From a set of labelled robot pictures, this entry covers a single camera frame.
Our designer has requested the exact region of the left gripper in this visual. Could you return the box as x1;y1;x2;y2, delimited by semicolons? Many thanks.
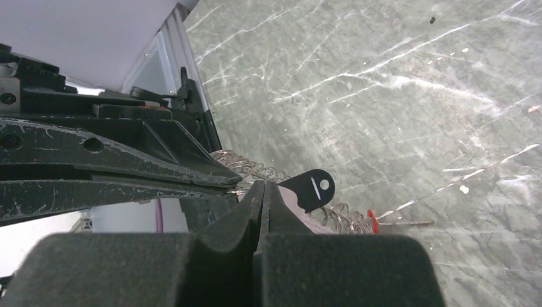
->
1;45;241;226

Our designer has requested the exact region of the silver chain ring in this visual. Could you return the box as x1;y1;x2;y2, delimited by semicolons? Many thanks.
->
209;149;376;236

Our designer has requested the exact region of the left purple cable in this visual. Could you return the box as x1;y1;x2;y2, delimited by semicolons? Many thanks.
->
154;198;165;234

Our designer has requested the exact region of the black key tag with key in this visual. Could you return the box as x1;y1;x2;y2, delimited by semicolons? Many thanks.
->
278;169;336;235

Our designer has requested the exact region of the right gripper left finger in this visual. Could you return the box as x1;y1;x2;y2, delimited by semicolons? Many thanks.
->
1;181;265;306

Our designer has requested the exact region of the red key tag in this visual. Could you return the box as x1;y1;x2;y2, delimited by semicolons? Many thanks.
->
366;209;436;235

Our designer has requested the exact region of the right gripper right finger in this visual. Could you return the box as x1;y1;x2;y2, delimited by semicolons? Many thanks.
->
254;183;445;306

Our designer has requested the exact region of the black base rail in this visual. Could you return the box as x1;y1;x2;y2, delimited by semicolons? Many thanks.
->
176;67;238;232

